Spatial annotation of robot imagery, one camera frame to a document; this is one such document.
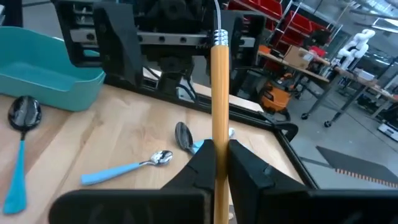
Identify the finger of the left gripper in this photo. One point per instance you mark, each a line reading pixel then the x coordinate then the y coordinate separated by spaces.
pixel 247 37
pixel 116 43

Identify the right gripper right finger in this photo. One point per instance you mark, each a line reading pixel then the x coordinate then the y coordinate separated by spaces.
pixel 248 174

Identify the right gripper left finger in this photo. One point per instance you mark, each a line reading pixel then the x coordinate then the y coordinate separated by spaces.
pixel 199 174

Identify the red storage bin shelf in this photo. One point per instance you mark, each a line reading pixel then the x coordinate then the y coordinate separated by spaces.
pixel 298 21

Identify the cardboard box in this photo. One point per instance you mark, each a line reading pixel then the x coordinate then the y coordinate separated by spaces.
pixel 297 57

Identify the orange shop vacuum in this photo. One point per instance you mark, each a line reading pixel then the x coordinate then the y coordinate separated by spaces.
pixel 273 96

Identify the wooden workbench on casters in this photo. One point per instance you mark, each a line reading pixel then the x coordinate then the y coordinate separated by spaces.
pixel 311 74
pixel 357 79

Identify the teal plastic bin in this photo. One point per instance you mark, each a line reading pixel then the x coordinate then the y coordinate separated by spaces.
pixel 37 71

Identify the white humanoid robot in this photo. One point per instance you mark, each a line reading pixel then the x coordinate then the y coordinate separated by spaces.
pixel 354 46

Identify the hazard striped floor mat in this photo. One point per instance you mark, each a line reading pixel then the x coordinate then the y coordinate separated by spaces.
pixel 357 165

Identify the white floor box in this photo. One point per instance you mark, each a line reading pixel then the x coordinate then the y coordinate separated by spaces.
pixel 388 130

